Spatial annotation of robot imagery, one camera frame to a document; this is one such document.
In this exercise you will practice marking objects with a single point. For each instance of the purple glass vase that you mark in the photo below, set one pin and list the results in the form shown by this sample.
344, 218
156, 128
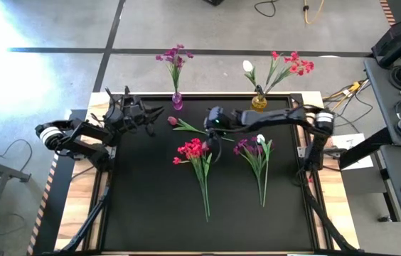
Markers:
177, 102

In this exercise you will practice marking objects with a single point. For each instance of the red artificial flower bunch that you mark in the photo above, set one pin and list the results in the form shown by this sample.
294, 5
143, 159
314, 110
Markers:
294, 67
191, 149

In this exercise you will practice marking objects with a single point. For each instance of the grey desk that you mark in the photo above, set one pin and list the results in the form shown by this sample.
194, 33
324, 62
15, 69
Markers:
399, 167

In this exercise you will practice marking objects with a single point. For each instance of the purple artificial flower bunch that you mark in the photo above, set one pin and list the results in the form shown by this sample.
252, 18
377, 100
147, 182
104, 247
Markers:
252, 151
175, 62

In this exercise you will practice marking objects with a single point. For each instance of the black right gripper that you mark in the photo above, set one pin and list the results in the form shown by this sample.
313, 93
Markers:
220, 119

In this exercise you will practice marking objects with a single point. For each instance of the black and red device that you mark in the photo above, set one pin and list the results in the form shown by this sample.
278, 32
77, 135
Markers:
396, 39

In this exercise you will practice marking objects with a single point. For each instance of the white artificial tulip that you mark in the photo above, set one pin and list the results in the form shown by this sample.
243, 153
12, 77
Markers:
261, 138
247, 65

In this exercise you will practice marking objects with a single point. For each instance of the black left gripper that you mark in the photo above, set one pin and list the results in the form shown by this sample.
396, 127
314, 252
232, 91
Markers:
126, 115

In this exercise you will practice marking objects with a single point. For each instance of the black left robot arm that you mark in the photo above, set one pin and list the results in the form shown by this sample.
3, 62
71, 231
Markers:
79, 129

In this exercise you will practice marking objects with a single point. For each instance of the yellow glass vase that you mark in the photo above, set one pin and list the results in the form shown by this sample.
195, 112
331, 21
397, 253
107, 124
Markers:
259, 104

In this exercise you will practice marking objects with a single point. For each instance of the white paper sheet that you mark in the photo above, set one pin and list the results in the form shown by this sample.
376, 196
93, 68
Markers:
357, 156

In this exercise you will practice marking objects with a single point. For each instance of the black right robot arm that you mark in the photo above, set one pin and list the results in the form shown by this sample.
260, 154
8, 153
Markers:
275, 116

